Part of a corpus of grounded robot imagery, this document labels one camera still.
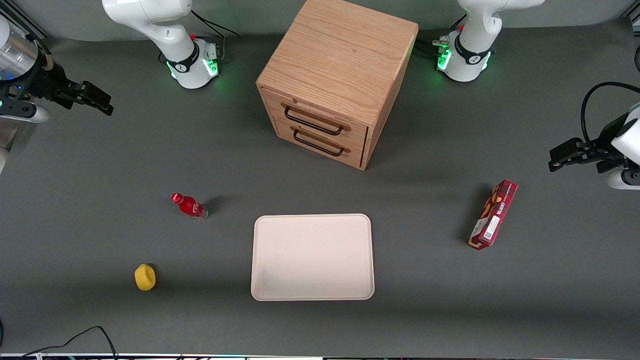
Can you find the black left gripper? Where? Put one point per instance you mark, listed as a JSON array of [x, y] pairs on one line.
[[603, 138]]

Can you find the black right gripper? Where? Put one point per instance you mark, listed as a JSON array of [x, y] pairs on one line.
[[44, 83]]

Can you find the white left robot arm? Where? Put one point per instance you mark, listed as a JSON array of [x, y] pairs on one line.
[[467, 55]]

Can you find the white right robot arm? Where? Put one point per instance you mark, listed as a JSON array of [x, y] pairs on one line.
[[187, 60]]

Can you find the wooden drawer cabinet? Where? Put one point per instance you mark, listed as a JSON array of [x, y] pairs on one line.
[[340, 55]]

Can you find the red snack box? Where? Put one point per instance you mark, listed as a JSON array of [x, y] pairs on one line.
[[492, 215]]

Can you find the red plastic bottle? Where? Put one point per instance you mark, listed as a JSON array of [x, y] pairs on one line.
[[190, 206]]

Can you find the yellow toy fruit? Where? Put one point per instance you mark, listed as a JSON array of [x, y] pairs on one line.
[[145, 278]]

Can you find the beige rectangular tray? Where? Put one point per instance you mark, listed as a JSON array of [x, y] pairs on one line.
[[312, 257]]

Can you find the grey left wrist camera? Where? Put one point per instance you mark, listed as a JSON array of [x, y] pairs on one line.
[[625, 179]]

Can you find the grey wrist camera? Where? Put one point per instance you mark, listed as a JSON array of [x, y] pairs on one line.
[[27, 113], [625, 179]]

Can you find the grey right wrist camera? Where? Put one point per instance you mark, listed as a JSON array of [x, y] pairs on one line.
[[27, 113]]

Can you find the aluminium frame rail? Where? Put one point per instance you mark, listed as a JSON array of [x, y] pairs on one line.
[[22, 17]]

